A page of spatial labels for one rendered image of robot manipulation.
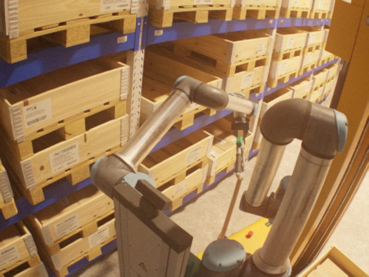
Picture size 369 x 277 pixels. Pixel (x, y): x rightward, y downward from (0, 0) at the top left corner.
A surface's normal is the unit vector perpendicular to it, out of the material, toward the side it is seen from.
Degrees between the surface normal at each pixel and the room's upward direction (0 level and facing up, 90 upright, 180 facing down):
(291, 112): 61
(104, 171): 31
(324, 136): 80
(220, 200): 0
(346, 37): 90
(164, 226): 0
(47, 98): 90
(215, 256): 5
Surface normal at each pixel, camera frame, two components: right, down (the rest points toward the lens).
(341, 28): -0.82, 0.25
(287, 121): -0.61, 0.22
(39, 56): 0.72, 0.45
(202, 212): 0.10, -0.82
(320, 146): -0.43, 0.33
